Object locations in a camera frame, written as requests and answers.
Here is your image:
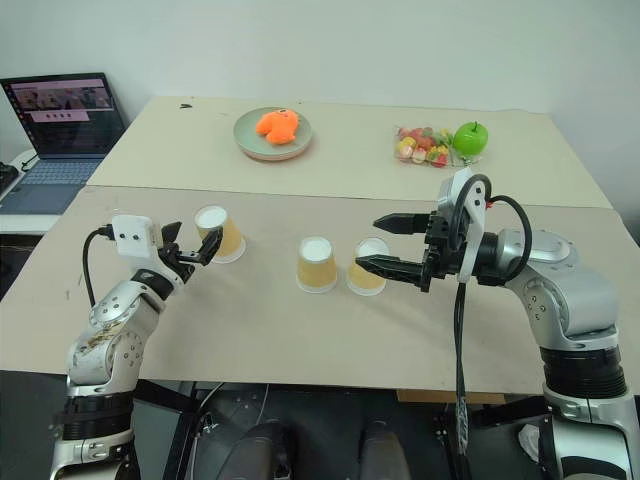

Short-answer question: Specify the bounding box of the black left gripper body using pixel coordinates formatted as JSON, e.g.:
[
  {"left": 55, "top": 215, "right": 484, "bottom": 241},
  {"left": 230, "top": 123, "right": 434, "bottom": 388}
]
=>
[{"left": 157, "top": 241, "right": 201, "bottom": 284}]

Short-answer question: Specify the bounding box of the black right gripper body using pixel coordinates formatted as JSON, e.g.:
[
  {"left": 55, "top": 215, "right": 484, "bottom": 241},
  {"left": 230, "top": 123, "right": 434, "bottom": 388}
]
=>
[{"left": 420, "top": 209, "right": 462, "bottom": 293}]

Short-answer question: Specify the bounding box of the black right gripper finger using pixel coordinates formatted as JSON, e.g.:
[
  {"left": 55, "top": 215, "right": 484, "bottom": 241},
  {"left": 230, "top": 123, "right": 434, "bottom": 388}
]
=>
[
  {"left": 373, "top": 212, "right": 431, "bottom": 236},
  {"left": 355, "top": 254, "right": 426, "bottom": 288}
]

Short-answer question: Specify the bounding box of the crumpled white paper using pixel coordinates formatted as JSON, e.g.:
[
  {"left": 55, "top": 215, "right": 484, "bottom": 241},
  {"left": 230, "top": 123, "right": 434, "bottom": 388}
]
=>
[{"left": 516, "top": 423, "right": 542, "bottom": 465}]

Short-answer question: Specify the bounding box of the brown paper cup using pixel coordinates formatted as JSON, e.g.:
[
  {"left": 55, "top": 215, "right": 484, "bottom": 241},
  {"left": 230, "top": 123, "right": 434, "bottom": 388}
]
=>
[
  {"left": 345, "top": 237, "right": 391, "bottom": 298},
  {"left": 193, "top": 204, "right": 248, "bottom": 264},
  {"left": 295, "top": 235, "right": 338, "bottom": 295}
]

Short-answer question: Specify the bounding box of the bag of colourful candies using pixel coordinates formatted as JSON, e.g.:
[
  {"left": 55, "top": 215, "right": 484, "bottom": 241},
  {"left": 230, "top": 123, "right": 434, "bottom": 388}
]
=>
[{"left": 392, "top": 124, "right": 484, "bottom": 170}]

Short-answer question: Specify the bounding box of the green toy apple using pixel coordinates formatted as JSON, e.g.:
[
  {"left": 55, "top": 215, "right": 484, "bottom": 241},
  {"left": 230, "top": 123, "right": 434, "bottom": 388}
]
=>
[{"left": 451, "top": 120, "right": 491, "bottom": 157}]

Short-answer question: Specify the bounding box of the grey-green round plate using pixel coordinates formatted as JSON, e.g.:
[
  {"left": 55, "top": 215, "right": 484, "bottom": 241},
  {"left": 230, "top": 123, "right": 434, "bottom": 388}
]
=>
[{"left": 231, "top": 105, "right": 318, "bottom": 163}]

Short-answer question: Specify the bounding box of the orange plush toy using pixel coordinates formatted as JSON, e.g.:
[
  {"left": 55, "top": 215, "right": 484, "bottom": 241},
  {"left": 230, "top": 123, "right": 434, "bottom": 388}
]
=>
[{"left": 255, "top": 108, "right": 302, "bottom": 148}]

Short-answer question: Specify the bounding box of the blue open laptop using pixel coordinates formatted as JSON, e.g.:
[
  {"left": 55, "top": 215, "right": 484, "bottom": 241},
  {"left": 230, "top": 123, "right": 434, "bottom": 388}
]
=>
[{"left": 0, "top": 72, "right": 127, "bottom": 216}]

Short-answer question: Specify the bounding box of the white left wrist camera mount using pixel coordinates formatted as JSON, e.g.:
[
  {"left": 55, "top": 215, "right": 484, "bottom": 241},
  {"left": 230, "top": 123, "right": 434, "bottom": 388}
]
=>
[{"left": 111, "top": 214, "right": 162, "bottom": 260}]

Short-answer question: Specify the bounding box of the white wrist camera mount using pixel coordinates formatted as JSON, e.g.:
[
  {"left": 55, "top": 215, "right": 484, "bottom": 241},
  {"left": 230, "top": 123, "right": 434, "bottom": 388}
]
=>
[
  {"left": 436, "top": 168, "right": 495, "bottom": 282},
  {"left": 111, "top": 214, "right": 162, "bottom": 260}
]

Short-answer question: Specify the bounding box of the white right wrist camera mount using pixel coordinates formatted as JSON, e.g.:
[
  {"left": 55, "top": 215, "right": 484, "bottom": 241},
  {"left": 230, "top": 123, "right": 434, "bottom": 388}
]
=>
[{"left": 436, "top": 168, "right": 495, "bottom": 282}]

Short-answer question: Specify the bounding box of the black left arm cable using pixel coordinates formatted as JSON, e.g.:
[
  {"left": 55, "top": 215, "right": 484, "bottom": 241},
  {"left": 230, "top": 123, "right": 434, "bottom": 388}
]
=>
[{"left": 81, "top": 225, "right": 117, "bottom": 307}]

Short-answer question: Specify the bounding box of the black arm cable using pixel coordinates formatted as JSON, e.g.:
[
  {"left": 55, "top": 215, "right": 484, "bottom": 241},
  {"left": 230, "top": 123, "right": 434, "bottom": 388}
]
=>
[
  {"left": 81, "top": 225, "right": 117, "bottom": 307},
  {"left": 446, "top": 174, "right": 533, "bottom": 459}
]

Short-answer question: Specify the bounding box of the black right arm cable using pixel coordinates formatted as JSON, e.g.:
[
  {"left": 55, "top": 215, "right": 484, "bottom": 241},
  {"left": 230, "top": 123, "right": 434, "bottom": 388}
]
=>
[{"left": 446, "top": 174, "right": 533, "bottom": 459}]

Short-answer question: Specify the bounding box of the thin white cable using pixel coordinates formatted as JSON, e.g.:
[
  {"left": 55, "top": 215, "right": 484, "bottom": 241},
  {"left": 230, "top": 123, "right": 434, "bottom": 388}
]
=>
[{"left": 189, "top": 381, "right": 225, "bottom": 480}]

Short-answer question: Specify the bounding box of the black device with cable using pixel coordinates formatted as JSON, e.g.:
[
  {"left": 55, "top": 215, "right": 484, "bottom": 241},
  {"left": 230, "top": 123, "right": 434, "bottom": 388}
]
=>
[{"left": 0, "top": 153, "right": 42, "bottom": 200}]

